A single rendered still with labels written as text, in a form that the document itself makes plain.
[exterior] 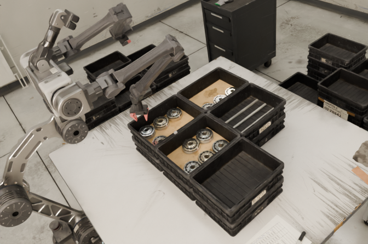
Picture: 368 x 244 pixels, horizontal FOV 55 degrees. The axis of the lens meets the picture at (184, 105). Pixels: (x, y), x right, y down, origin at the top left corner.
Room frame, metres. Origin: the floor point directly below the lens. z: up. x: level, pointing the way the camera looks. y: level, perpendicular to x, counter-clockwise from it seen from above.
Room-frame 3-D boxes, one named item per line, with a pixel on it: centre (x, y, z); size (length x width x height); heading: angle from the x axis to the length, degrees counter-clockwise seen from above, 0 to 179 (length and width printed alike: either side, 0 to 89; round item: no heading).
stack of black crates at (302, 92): (2.35, -1.06, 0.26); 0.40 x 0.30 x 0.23; 30
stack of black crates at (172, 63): (2.89, 0.11, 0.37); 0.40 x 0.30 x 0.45; 120
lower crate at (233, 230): (1.16, -0.20, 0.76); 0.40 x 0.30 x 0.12; 123
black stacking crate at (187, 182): (1.41, -0.03, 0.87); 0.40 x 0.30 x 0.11; 123
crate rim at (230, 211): (1.16, -0.20, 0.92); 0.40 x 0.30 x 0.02; 123
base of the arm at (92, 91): (1.34, 0.40, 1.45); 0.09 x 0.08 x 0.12; 30
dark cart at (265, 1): (3.32, -0.74, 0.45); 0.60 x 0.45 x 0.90; 120
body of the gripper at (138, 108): (1.67, 0.27, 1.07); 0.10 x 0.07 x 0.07; 78
